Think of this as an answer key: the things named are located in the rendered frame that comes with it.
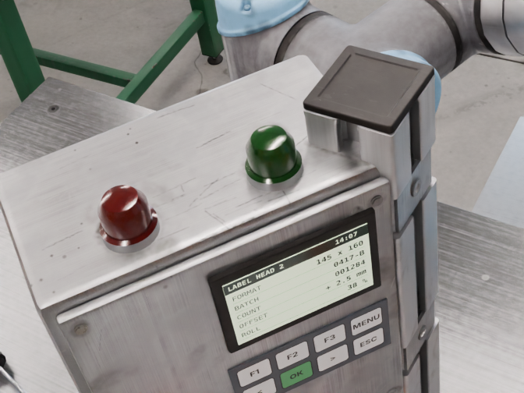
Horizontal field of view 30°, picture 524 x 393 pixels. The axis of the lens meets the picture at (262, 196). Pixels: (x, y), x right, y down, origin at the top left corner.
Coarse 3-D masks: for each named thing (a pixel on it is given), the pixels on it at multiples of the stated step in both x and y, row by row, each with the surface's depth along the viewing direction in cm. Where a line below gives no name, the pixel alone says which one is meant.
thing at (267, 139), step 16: (272, 128) 43; (256, 144) 43; (272, 144) 42; (288, 144) 43; (256, 160) 43; (272, 160) 42; (288, 160) 43; (256, 176) 43; (272, 176) 43; (288, 176) 43
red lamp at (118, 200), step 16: (112, 192) 42; (128, 192) 42; (112, 208) 41; (128, 208) 41; (144, 208) 42; (112, 224) 41; (128, 224) 41; (144, 224) 42; (112, 240) 42; (128, 240) 42; (144, 240) 42
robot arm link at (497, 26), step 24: (432, 0) 75; (456, 0) 75; (480, 0) 74; (504, 0) 72; (456, 24) 75; (480, 24) 74; (504, 24) 72; (456, 48) 75; (480, 48) 77; (504, 48) 75
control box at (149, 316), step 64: (128, 128) 48; (192, 128) 47; (256, 128) 46; (0, 192) 46; (64, 192) 45; (192, 192) 44; (256, 192) 44; (320, 192) 43; (384, 192) 44; (64, 256) 43; (128, 256) 42; (192, 256) 42; (256, 256) 43; (384, 256) 47; (64, 320) 41; (128, 320) 42; (192, 320) 44; (320, 320) 48; (128, 384) 45; (192, 384) 47; (320, 384) 52; (384, 384) 55
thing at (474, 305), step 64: (0, 128) 151; (64, 128) 148; (0, 256) 132; (448, 256) 121; (512, 256) 120; (0, 320) 124; (448, 320) 115; (512, 320) 114; (0, 384) 118; (64, 384) 116; (448, 384) 109; (512, 384) 108
